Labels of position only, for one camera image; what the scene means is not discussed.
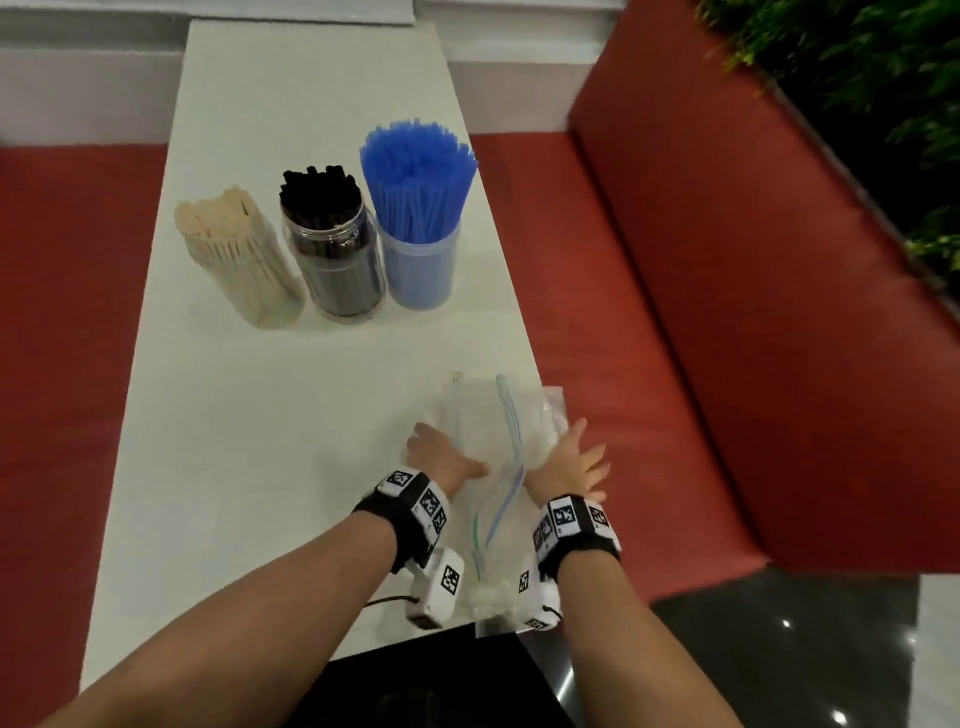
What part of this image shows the person's dark clothing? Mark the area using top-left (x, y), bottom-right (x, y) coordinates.
top-left (288, 633), bottom-right (579, 728)

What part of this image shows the frosted plastic jar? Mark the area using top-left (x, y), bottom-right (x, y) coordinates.
top-left (378, 221), bottom-right (461, 311)

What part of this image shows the black wristband with markers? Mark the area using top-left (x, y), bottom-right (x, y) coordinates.
top-left (352, 468), bottom-right (451, 575)
top-left (532, 494), bottom-right (624, 585)

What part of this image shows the person's right forearm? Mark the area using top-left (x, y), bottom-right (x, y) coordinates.
top-left (558, 556), bottom-right (744, 728)

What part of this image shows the black left wristband with markers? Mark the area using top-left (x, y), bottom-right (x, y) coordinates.
top-left (352, 468), bottom-right (451, 575)

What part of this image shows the green plant hedge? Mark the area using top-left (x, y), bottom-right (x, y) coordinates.
top-left (697, 0), bottom-right (960, 301)

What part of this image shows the red sofa beside plant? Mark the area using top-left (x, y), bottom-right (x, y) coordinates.
top-left (468, 0), bottom-right (960, 605)

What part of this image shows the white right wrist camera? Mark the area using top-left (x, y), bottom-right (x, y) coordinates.
top-left (517, 566), bottom-right (564, 634)

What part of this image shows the black right wristband with markers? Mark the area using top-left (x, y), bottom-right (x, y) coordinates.
top-left (532, 494), bottom-right (624, 585)

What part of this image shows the clear glass jar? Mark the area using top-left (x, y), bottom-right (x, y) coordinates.
top-left (279, 164), bottom-right (389, 319)
top-left (174, 185), bottom-right (307, 329)

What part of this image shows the small bunch of blue straws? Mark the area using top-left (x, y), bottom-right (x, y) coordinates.
top-left (359, 118), bottom-right (480, 245)

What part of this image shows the person's left forearm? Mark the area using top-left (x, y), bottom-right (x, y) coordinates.
top-left (37, 513), bottom-right (399, 728)

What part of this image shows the small bunch of black straws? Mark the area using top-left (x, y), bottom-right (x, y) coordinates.
top-left (279, 164), bottom-right (361, 226)

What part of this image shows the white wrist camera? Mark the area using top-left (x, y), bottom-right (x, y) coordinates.
top-left (404, 547), bottom-right (466, 631)
top-left (517, 566), bottom-right (564, 634)

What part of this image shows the person's right hand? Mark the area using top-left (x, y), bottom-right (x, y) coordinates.
top-left (522, 418), bottom-right (613, 508)

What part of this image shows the clear blue-zip bag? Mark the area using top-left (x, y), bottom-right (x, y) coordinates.
top-left (427, 372), bottom-right (560, 519)

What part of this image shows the person's left hand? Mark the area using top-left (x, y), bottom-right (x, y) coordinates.
top-left (404, 422), bottom-right (493, 496)

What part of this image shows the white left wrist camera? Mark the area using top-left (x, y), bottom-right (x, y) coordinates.
top-left (404, 547), bottom-right (466, 631)

